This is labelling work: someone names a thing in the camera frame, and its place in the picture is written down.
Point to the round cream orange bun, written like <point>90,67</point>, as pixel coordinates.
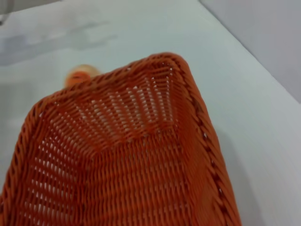
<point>78,75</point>

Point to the orange woven plastic basket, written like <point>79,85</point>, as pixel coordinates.
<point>122,153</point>

